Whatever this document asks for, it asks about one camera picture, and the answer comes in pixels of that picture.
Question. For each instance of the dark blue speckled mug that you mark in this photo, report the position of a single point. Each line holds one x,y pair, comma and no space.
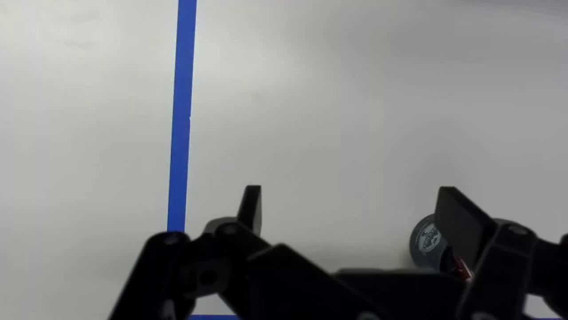
423,241

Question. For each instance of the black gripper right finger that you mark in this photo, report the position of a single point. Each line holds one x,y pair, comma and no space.
509,268

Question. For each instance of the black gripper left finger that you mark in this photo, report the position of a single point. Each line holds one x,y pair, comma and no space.
196,273

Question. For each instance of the blue tape strip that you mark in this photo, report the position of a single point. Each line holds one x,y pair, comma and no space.
180,118
214,317

